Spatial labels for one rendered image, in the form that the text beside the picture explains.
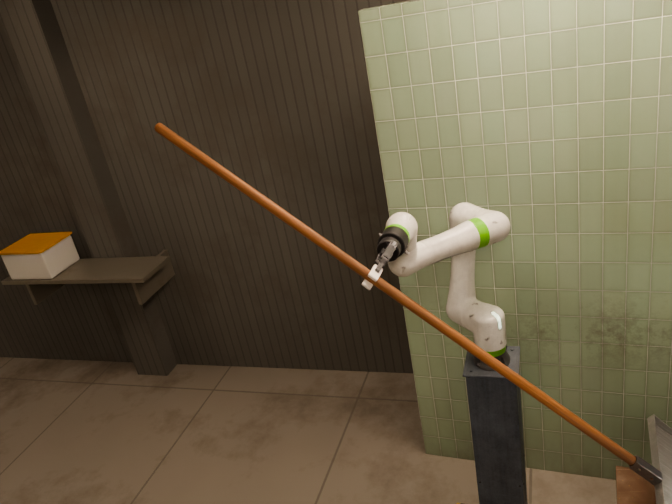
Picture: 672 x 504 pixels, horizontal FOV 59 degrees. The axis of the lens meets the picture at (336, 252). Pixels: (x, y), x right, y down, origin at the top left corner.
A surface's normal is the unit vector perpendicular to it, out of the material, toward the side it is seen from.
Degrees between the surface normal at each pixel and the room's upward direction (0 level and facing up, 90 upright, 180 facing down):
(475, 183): 90
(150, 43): 90
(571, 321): 90
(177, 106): 90
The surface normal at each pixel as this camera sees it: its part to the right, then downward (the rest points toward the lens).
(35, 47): -0.30, 0.44
